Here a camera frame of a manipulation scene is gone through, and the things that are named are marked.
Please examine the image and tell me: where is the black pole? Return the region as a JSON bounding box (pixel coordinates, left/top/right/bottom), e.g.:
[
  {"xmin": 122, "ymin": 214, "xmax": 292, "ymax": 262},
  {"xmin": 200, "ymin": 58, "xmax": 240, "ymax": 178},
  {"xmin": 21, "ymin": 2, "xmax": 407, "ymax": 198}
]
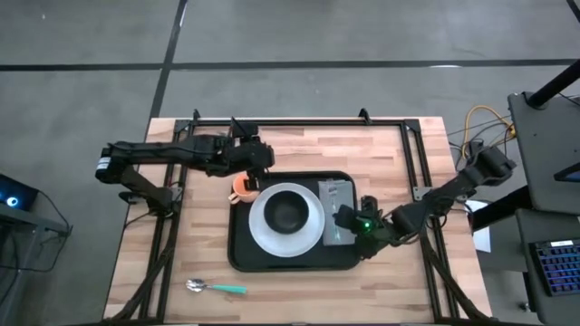
[{"xmin": 527, "ymin": 58, "xmax": 580, "ymax": 110}]

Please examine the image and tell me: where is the yellow cable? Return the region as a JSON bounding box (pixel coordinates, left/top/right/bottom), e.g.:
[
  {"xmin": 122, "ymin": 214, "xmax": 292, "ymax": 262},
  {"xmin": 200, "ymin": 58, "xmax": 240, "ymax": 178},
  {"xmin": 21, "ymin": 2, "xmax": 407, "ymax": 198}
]
[{"xmin": 460, "ymin": 104, "xmax": 517, "ymax": 160}]

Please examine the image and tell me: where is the teal handled metal spoon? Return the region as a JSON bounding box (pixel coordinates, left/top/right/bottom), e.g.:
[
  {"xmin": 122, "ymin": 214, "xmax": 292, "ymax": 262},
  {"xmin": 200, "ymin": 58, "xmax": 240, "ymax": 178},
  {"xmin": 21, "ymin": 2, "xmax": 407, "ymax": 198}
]
[{"xmin": 185, "ymin": 277, "xmax": 248, "ymax": 296}]

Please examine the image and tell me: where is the cream mug with orange inside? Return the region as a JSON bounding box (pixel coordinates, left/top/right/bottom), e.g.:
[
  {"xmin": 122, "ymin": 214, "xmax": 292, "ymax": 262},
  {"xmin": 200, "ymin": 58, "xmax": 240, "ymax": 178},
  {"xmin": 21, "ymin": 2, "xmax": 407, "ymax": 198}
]
[{"xmin": 227, "ymin": 173, "xmax": 263, "ymax": 206}]

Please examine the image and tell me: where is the black device with blue light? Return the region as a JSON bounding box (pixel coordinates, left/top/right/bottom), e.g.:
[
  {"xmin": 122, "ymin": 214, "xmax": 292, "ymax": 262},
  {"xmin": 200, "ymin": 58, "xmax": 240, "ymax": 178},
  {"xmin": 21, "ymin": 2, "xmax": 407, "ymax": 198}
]
[{"xmin": 0, "ymin": 173, "xmax": 40, "ymax": 212}]

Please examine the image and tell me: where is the grey equipment cart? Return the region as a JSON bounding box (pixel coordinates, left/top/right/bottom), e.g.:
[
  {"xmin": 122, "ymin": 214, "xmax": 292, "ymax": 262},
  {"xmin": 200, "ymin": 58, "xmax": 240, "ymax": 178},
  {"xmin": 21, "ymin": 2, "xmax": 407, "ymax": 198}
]
[{"xmin": 507, "ymin": 90, "xmax": 580, "ymax": 214}]

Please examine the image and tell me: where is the white round plate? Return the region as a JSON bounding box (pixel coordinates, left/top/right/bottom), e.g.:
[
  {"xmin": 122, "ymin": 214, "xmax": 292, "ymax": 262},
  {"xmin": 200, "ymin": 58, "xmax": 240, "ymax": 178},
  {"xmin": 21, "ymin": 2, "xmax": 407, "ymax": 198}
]
[{"xmin": 247, "ymin": 181, "xmax": 327, "ymax": 259}]

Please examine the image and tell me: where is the black aluminium rig frame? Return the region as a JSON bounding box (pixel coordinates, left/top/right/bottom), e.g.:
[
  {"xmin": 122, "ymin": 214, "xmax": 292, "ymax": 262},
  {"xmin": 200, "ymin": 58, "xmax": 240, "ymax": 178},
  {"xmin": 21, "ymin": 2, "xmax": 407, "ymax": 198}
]
[{"xmin": 102, "ymin": 107, "xmax": 491, "ymax": 326}]

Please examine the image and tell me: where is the black plastic serving tray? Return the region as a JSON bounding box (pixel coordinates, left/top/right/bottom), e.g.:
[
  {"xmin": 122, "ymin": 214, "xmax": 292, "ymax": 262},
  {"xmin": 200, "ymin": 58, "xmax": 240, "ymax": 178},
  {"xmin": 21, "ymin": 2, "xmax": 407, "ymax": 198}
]
[{"xmin": 227, "ymin": 169, "xmax": 364, "ymax": 273}]

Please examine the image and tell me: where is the blue lit keyboard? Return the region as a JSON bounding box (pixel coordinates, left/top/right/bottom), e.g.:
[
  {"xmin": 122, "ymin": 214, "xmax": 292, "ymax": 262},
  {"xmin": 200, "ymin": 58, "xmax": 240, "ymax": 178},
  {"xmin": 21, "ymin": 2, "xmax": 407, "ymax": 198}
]
[{"xmin": 528, "ymin": 238, "xmax": 580, "ymax": 298}]

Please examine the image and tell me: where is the grey cloth napkin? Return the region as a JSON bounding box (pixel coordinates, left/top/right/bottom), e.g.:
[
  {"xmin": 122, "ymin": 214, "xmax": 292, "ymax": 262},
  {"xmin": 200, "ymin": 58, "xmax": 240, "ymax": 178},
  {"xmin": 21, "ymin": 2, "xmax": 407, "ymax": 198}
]
[{"xmin": 317, "ymin": 178, "xmax": 358, "ymax": 247}]

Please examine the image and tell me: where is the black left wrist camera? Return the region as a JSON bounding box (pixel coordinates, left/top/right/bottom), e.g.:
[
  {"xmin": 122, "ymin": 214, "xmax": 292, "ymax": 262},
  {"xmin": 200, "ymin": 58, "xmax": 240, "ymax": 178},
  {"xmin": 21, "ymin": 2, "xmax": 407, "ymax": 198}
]
[{"xmin": 228, "ymin": 116, "xmax": 261, "ymax": 139}]

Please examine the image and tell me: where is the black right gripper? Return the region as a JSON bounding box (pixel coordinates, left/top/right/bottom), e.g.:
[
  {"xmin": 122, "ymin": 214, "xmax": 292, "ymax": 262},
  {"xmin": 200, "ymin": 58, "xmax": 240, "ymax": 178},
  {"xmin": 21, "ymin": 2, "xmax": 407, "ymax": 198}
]
[{"xmin": 332, "ymin": 195, "xmax": 396, "ymax": 260}]

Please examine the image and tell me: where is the black round bowl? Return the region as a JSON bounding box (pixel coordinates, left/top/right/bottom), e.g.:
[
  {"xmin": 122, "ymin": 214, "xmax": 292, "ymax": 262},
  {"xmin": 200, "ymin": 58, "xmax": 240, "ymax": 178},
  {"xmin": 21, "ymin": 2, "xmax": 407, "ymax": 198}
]
[{"xmin": 263, "ymin": 189, "xmax": 311, "ymax": 235}]

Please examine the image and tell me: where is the white paper sheet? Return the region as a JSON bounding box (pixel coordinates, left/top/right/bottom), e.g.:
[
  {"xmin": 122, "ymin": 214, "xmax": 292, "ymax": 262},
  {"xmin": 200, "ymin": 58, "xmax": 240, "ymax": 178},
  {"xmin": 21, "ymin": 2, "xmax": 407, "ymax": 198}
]
[{"xmin": 465, "ymin": 198, "xmax": 493, "ymax": 254}]

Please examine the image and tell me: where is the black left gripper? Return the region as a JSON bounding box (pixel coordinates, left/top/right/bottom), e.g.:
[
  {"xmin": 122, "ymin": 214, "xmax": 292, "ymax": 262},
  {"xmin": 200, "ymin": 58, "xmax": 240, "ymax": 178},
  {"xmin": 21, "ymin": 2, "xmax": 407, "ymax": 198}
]
[{"xmin": 209, "ymin": 134, "xmax": 276, "ymax": 192}]

